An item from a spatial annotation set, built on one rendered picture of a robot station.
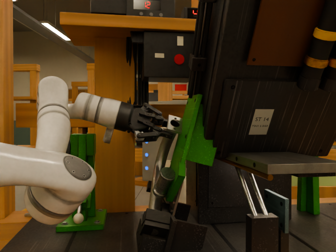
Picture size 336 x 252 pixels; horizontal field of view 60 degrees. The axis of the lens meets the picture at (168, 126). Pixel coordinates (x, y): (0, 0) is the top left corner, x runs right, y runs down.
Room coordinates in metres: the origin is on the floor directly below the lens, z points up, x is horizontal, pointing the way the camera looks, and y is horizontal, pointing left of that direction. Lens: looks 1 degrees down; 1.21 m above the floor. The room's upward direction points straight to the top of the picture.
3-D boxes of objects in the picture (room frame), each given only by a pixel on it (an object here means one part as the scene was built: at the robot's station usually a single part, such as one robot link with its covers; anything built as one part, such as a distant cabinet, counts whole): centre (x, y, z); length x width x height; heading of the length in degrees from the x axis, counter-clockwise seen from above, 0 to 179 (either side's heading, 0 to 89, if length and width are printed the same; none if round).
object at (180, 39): (1.01, 0.00, 1.43); 0.17 x 0.12 x 0.15; 98
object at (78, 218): (0.80, 0.24, 0.96); 0.06 x 0.03 x 0.06; 8
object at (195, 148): (0.74, -0.07, 1.17); 0.13 x 0.12 x 0.20; 98
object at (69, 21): (1.07, -0.10, 1.52); 0.90 x 0.25 x 0.04; 98
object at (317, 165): (0.73, -0.23, 1.11); 0.39 x 0.16 x 0.03; 8
